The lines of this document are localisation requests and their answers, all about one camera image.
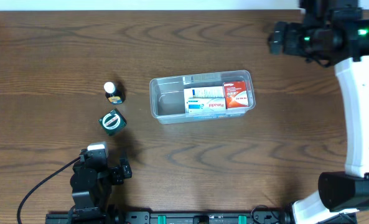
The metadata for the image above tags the white Panadol box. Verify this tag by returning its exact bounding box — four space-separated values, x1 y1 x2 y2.
185 98 227 113

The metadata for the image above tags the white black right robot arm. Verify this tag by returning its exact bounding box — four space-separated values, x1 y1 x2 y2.
269 0 369 223

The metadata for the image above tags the clear plastic container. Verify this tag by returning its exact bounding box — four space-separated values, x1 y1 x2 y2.
149 70 256 124

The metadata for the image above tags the green Zam-Buk box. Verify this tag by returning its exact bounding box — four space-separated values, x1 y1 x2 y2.
98 109 127 136

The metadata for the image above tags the dark Woods syrup bottle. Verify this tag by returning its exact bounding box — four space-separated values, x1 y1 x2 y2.
103 82 125 105

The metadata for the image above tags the red white medicine box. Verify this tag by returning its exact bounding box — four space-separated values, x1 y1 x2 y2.
223 81 249 109

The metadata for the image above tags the black mounting rail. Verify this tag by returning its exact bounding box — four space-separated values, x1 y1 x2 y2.
45 209 295 224

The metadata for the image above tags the blue white medicine box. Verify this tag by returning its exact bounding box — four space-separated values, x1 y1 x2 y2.
184 86 224 101

